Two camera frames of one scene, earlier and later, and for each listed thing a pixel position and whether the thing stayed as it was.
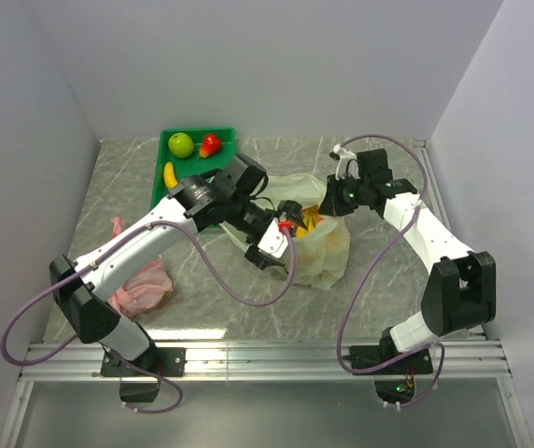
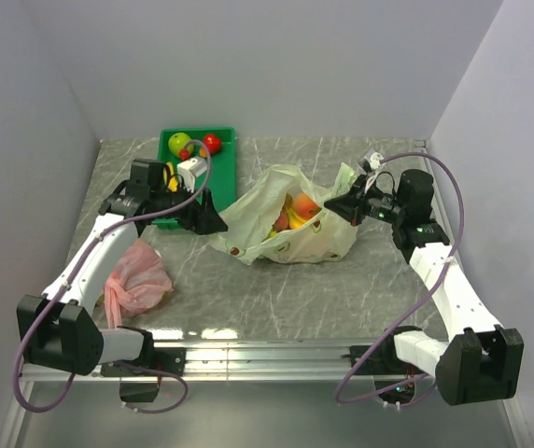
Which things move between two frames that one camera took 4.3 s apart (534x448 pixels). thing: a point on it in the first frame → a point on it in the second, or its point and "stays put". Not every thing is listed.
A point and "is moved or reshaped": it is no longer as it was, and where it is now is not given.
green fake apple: x=180 y=145 stays put
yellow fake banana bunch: x=311 y=218 is moved or reshaped
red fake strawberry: x=210 y=146 stays put
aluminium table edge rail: x=265 y=360 stays put
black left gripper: x=291 y=209 → x=203 y=218
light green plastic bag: x=320 y=256 is moved or reshaped
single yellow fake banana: x=169 y=175 stays put
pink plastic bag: x=141 y=291 stays put
